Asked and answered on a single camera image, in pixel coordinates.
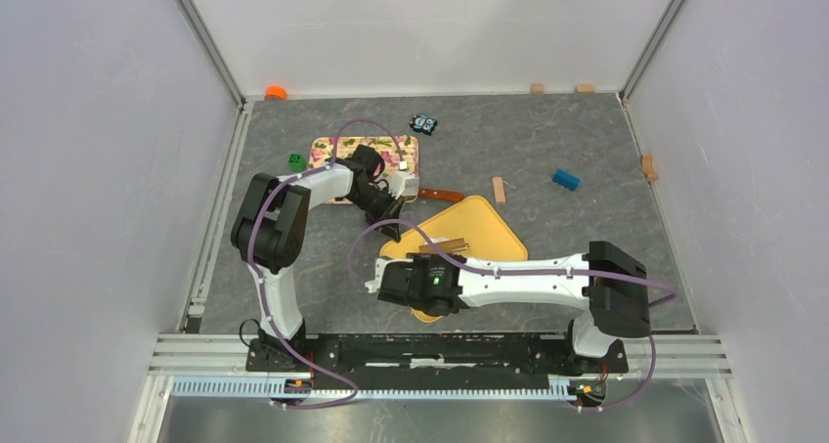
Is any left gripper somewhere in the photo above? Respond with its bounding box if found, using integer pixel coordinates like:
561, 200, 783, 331
343, 186, 406, 244

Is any yellow cutting mat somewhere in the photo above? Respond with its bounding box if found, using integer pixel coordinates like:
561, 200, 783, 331
378, 195, 529, 325

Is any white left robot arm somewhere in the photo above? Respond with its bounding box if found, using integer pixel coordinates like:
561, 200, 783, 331
231, 145, 418, 373

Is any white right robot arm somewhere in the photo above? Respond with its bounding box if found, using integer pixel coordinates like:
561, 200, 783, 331
365, 242, 651, 373

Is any floral pattern tray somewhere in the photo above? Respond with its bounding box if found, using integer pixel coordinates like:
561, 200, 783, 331
296, 136, 419, 207

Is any black patterned small box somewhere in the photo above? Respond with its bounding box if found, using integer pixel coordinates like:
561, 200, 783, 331
409, 114, 438, 136

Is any small wooden block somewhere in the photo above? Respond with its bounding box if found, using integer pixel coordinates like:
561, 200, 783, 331
492, 176, 506, 205

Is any green plastic block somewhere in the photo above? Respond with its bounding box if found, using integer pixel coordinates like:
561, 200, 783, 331
287, 153, 307, 172

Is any blue plastic block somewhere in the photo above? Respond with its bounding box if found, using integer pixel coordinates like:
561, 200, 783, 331
551, 169, 581, 192

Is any orange plastic cap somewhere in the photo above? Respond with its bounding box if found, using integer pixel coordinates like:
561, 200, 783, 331
263, 85, 287, 101

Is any wooden piece right edge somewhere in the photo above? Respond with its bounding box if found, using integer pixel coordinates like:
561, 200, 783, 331
640, 154, 659, 183

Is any metal scraper with wooden handle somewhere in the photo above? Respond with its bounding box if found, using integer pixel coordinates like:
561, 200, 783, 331
417, 188, 464, 203

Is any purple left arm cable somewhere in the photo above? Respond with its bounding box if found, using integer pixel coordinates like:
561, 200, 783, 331
246, 118, 410, 410

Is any light blue cable duct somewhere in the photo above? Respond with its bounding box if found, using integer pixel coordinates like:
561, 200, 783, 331
170, 377, 576, 402

